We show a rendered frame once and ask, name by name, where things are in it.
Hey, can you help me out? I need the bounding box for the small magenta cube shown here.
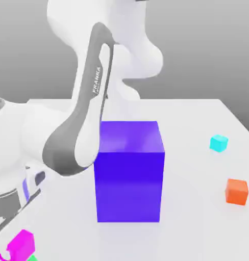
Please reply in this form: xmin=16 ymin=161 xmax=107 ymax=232
xmin=0 ymin=228 xmax=36 ymax=261

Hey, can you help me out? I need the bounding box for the small cyan cube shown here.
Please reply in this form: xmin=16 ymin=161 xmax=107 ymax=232
xmin=209 ymin=134 xmax=229 ymax=153

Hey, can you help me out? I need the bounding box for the small orange cube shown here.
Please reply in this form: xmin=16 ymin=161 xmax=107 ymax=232
xmin=225 ymin=178 xmax=249 ymax=206

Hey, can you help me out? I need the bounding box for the large purple box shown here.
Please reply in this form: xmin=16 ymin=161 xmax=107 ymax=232
xmin=93 ymin=120 xmax=165 ymax=223

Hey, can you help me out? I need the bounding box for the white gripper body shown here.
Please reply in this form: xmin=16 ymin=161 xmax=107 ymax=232
xmin=0 ymin=188 xmax=43 ymax=249

